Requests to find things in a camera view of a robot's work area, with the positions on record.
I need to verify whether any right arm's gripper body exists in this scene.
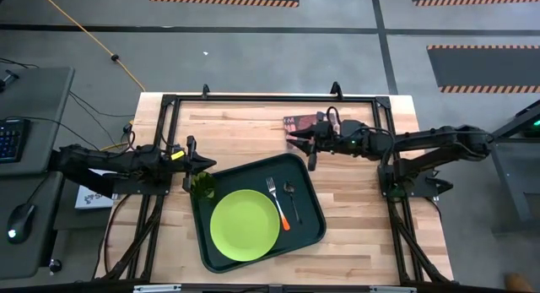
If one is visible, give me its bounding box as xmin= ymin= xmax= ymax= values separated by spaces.
xmin=308 ymin=112 xmax=342 ymax=171

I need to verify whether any left arm's gripper body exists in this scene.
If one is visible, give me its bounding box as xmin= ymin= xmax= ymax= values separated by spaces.
xmin=170 ymin=135 xmax=197 ymax=192

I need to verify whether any green faceted plastic cup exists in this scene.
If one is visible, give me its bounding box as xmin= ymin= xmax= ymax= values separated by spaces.
xmin=190 ymin=171 xmax=217 ymax=202

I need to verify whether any black spoon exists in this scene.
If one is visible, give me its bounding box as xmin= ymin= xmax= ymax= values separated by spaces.
xmin=283 ymin=181 xmax=303 ymax=225

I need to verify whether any fork with orange handle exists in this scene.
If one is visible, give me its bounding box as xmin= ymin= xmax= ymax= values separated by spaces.
xmin=265 ymin=176 xmax=291 ymax=231

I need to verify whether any lime green plate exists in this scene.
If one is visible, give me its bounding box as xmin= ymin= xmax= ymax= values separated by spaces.
xmin=209 ymin=189 xmax=281 ymax=263

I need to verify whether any dark green plastic tray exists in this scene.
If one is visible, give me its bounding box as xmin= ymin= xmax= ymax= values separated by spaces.
xmin=189 ymin=152 xmax=327 ymax=274

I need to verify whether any white printed box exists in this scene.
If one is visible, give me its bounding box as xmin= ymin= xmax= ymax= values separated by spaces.
xmin=74 ymin=169 xmax=117 ymax=210

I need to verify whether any grey desk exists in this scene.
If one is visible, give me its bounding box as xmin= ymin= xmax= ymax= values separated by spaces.
xmin=0 ymin=67 xmax=76 ymax=281

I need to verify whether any black keyboard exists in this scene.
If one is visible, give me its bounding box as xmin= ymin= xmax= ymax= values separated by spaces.
xmin=0 ymin=117 xmax=31 ymax=164

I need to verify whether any black computer mouse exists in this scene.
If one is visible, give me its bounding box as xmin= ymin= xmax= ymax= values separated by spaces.
xmin=6 ymin=203 xmax=37 ymax=245

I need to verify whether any neighbouring grey workstation table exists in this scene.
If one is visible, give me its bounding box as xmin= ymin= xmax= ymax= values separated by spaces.
xmin=476 ymin=99 xmax=540 ymax=235

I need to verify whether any small black tool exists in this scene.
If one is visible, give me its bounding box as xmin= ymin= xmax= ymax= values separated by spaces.
xmin=0 ymin=69 xmax=20 ymax=94

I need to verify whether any black aluminium frame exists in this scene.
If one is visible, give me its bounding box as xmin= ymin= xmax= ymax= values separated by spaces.
xmin=94 ymin=81 xmax=455 ymax=285

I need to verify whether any silver metal bracket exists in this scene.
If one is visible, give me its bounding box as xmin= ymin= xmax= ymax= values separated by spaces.
xmin=370 ymin=285 xmax=418 ymax=293
xmin=133 ymin=284 xmax=182 ymax=293

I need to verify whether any black keyboard cable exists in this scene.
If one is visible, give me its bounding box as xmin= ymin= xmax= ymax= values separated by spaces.
xmin=3 ymin=115 xmax=102 ymax=153

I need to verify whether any yellow cable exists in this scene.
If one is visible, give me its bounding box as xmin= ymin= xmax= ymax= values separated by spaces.
xmin=35 ymin=0 xmax=147 ymax=93

